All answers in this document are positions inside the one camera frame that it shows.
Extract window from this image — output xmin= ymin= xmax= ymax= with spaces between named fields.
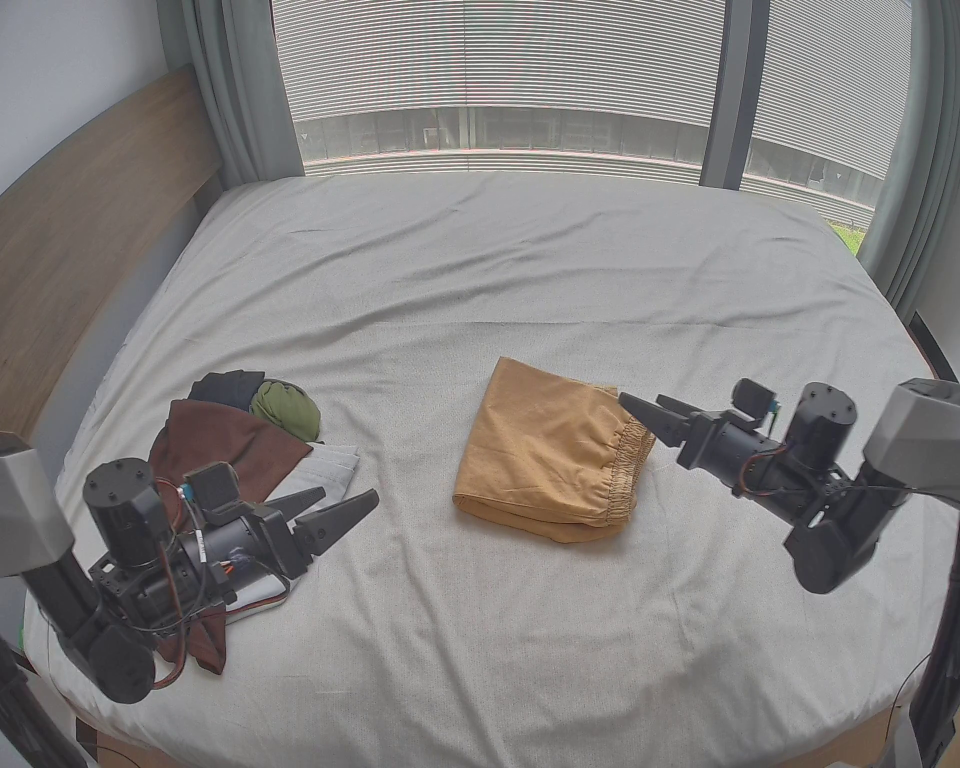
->
xmin=271 ymin=0 xmax=912 ymax=226

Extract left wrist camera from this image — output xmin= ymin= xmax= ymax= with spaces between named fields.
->
xmin=182 ymin=462 xmax=245 ymax=526

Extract green garment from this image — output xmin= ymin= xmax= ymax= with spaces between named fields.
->
xmin=249 ymin=378 xmax=324 ymax=444

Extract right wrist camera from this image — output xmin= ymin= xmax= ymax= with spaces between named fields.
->
xmin=731 ymin=378 xmax=781 ymax=436

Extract brown garment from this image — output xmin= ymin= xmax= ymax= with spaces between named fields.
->
xmin=148 ymin=397 xmax=315 ymax=678

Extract bed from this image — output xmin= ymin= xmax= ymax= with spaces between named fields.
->
xmin=0 ymin=63 xmax=960 ymax=768

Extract pale blue garment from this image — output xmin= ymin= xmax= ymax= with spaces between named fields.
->
xmin=225 ymin=442 xmax=361 ymax=625

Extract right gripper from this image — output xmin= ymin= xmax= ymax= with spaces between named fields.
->
xmin=616 ymin=391 xmax=785 ymax=495

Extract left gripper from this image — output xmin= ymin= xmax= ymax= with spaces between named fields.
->
xmin=191 ymin=486 xmax=380 ymax=594

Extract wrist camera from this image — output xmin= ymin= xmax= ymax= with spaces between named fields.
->
xmin=182 ymin=462 xmax=245 ymax=526
xmin=731 ymin=378 xmax=781 ymax=436

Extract black garment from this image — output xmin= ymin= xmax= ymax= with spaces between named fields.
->
xmin=187 ymin=369 xmax=267 ymax=412

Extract grey-green curtain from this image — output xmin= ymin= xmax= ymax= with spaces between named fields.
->
xmin=157 ymin=0 xmax=307 ymax=189
xmin=855 ymin=0 xmax=960 ymax=324

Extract tan shorts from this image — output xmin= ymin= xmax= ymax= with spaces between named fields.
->
xmin=451 ymin=356 xmax=658 ymax=544

